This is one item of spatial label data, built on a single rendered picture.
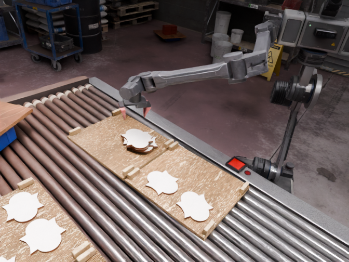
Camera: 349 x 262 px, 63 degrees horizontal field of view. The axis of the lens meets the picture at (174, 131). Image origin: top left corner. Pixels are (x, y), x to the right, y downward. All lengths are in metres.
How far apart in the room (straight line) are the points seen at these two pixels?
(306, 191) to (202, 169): 1.69
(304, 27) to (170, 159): 0.92
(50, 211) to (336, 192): 2.48
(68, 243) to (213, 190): 0.59
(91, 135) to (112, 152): 0.17
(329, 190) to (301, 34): 1.75
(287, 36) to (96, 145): 1.09
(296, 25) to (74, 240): 1.36
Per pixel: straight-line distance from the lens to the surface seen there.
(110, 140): 1.43
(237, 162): 1.39
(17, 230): 1.15
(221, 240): 1.10
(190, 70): 1.13
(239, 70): 1.08
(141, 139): 1.35
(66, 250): 1.05
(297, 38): 1.61
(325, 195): 2.91
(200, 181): 1.24
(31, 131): 1.60
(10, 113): 1.54
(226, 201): 1.19
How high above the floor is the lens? 1.81
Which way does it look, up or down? 35 degrees down
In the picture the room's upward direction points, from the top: 6 degrees clockwise
